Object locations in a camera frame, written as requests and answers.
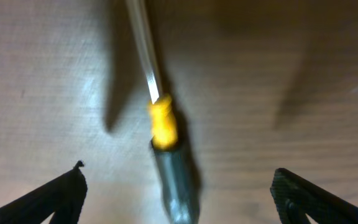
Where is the thin yellow black screwdriver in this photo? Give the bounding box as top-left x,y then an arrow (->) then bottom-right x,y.
126,0 -> 200,224

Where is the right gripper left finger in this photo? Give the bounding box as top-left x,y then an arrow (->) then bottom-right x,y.
0,161 -> 88,224

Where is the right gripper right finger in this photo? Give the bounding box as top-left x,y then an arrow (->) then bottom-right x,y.
270,168 -> 358,224

